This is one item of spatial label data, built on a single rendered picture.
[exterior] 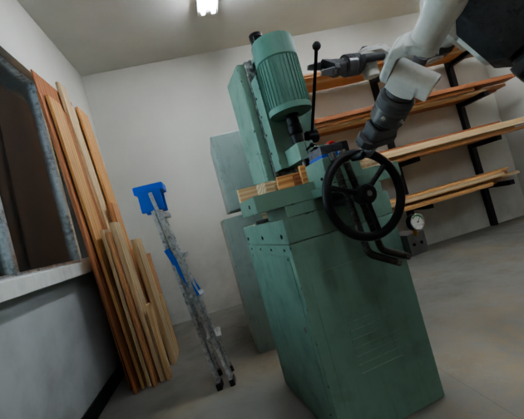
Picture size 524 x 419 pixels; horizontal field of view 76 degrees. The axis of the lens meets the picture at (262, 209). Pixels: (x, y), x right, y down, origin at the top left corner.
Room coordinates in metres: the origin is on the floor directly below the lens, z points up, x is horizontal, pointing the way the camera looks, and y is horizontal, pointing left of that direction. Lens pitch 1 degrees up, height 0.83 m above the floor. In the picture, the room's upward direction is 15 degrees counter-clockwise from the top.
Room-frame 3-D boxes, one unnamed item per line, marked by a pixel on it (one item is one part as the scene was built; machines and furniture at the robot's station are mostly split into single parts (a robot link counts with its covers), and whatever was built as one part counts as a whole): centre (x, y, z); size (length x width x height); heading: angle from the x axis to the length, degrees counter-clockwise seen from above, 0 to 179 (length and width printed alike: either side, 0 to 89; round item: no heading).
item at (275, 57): (1.37, -0.22, 1.35); 0.18 x 0.18 x 0.31
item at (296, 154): (1.39, -0.21, 1.03); 0.14 x 0.07 x 0.09; 17
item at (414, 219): (1.24, -0.53, 0.65); 0.06 x 0.04 x 0.08; 107
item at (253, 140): (1.64, -0.13, 1.16); 0.22 x 0.22 x 0.72; 17
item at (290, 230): (1.48, -0.18, 0.76); 0.57 x 0.45 x 0.09; 17
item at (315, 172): (1.18, -0.28, 0.91); 0.15 x 0.14 x 0.09; 107
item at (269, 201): (1.27, -0.25, 0.87); 0.61 x 0.30 x 0.06; 107
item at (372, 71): (1.39, -0.57, 1.32); 0.11 x 0.11 x 0.11; 18
